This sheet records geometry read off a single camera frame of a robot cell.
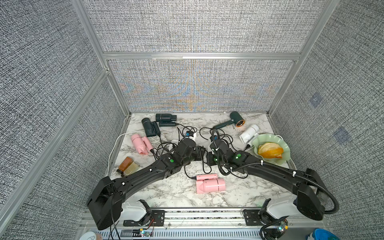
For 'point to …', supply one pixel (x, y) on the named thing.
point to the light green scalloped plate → (274, 139)
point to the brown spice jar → (124, 164)
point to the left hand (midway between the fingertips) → (208, 149)
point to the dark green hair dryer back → (166, 119)
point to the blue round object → (322, 234)
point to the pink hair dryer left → (142, 144)
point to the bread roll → (270, 150)
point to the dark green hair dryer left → (151, 128)
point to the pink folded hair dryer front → (207, 183)
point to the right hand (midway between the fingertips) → (206, 152)
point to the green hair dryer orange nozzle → (235, 117)
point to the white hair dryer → (247, 136)
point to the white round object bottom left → (88, 235)
